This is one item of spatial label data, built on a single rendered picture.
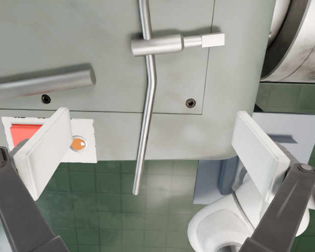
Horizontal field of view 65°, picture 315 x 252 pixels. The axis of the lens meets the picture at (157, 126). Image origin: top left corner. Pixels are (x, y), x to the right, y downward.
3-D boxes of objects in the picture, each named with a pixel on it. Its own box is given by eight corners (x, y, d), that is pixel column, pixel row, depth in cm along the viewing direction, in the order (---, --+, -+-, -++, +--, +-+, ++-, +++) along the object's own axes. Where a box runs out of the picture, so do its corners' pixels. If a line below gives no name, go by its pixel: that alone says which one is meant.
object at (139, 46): (221, 28, 31) (131, 38, 32) (226, 29, 29) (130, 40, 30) (221, 46, 32) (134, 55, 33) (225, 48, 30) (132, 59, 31)
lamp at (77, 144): (72, 147, 39) (71, 150, 38) (71, 136, 38) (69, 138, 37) (86, 148, 39) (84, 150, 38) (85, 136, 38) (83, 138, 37)
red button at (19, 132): (23, 155, 40) (16, 163, 38) (15, 121, 38) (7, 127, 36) (60, 156, 40) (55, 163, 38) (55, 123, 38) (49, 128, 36)
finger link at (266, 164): (277, 159, 13) (291, 159, 13) (236, 110, 19) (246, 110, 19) (265, 204, 14) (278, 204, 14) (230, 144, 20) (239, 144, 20)
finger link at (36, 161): (37, 201, 14) (23, 201, 14) (73, 141, 20) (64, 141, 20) (26, 155, 13) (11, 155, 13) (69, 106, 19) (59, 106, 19)
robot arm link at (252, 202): (293, 184, 91) (332, 232, 71) (249, 206, 95) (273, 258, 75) (274, 153, 85) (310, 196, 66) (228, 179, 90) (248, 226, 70)
